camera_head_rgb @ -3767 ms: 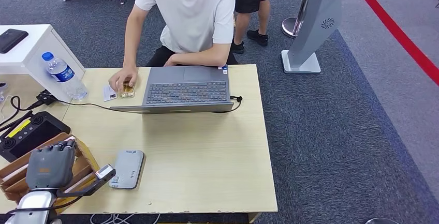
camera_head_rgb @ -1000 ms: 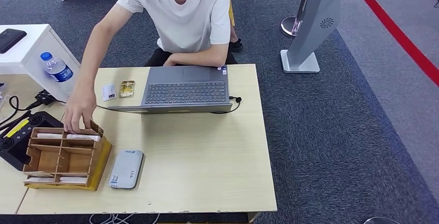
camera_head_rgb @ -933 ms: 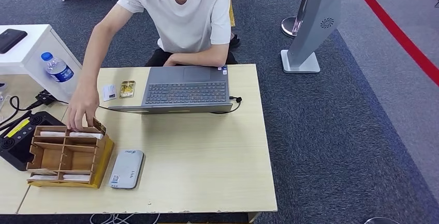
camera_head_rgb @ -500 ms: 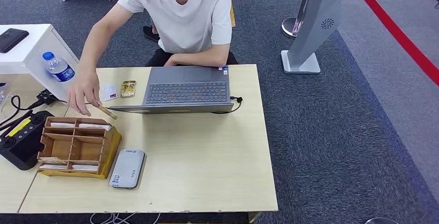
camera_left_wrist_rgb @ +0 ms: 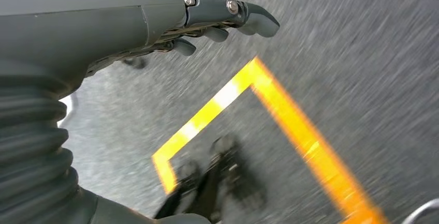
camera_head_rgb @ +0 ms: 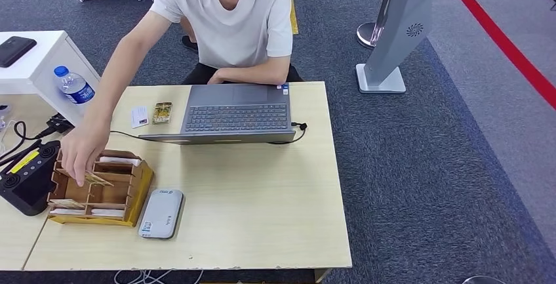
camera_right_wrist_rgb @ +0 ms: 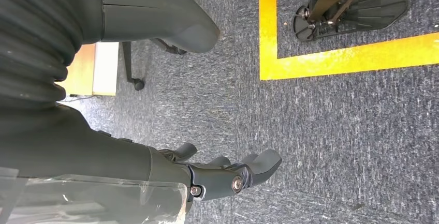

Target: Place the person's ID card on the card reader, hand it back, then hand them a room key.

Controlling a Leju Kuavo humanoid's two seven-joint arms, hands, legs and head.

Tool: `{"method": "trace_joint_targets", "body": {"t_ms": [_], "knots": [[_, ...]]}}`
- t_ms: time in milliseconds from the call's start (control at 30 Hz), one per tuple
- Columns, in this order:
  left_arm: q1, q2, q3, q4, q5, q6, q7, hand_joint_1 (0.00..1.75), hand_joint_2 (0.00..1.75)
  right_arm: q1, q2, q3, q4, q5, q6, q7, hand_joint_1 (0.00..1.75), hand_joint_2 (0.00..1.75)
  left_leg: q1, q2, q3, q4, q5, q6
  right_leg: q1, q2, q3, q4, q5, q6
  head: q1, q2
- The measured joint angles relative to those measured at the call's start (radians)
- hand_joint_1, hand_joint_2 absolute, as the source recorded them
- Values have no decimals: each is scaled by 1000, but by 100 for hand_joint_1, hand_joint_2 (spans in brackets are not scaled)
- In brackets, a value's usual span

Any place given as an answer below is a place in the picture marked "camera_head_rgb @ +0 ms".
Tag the person's right hand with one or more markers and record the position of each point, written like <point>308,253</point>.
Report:
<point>84,143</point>

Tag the person's left hand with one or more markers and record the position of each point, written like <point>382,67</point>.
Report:
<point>216,77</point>

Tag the wooden card organizer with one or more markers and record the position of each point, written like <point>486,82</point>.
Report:
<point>108,195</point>

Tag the white ID card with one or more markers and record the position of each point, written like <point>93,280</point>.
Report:
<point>139,117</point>

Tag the gold key card stack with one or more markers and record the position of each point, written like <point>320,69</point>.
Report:
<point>162,113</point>

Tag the person's left forearm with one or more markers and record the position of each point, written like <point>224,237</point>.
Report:
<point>256,73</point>

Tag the person's right forearm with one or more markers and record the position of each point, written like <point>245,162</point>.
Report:
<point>117,82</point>

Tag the white card in organizer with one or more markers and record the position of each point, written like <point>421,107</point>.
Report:
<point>67,212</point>
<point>119,161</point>
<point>107,213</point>

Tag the gold key cards in organizer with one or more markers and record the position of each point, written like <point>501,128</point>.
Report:
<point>65,204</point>

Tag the grey white card reader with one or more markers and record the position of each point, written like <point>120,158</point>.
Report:
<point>161,214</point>

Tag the black power adapter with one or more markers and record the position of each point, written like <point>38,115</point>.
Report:
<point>58,124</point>

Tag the grey laptop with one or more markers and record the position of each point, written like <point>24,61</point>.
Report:
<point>236,117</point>

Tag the clear water bottle blue label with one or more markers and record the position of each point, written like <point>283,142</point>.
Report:
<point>74,88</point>

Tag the black tablet controller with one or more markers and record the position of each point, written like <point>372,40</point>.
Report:
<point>26,186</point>

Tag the clear plastic object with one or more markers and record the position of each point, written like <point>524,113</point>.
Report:
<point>3,119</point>

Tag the white cabinet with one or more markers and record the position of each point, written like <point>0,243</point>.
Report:
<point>39,61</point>

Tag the black phone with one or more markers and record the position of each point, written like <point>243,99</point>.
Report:
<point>15,51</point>

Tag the grey kiosk stand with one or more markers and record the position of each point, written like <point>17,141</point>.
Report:
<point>400,34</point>

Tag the grey round object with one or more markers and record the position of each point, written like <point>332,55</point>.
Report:
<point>482,281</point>

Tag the chrome stanchion post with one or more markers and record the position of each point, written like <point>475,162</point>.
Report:
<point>368,35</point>

